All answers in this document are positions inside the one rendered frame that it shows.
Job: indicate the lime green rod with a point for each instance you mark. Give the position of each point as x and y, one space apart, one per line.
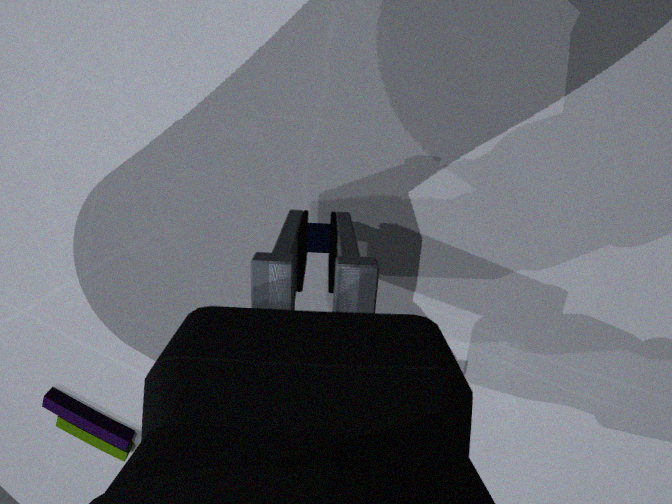
93 440

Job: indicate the small blue block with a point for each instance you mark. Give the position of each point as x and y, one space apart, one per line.
318 237

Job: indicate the dark purple rod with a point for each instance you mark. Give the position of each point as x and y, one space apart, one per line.
88 419

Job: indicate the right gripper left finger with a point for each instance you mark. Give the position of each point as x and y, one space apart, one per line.
273 281

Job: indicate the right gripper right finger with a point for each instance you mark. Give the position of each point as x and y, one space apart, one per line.
356 278

